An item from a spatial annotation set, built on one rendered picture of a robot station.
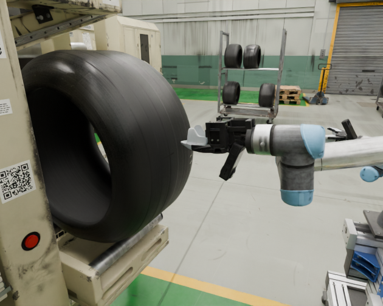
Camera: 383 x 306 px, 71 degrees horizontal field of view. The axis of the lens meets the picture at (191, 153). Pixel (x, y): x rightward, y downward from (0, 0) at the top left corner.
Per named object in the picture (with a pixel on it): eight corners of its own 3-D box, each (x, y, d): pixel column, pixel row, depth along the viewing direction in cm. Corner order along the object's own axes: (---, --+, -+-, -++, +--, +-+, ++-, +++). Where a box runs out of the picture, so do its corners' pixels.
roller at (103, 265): (77, 270, 75) (84, 284, 76) (86, 269, 73) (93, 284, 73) (152, 210, 104) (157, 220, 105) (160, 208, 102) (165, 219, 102)
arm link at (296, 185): (307, 187, 72) (308, 148, 69) (317, 209, 62) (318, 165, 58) (277, 187, 74) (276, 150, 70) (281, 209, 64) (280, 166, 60)
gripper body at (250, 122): (214, 116, 73) (258, 116, 68) (217, 147, 76) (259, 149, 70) (202, 122, 67) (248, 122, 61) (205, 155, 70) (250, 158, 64)
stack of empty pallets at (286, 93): (300, 104, 821) (303, 90, 805) (270, 103, 848) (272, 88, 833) (300, 98, 933) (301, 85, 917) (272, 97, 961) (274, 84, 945)
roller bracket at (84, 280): (96, 306, 71) (91, 277, 68) (10, 255, 89) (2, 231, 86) (105, 297, 74) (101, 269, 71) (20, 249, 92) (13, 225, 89)
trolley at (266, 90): (274, 125, 582) (285, 28, 515) (215, 120, 627) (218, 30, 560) (277, 119, 637) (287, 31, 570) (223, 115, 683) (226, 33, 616)
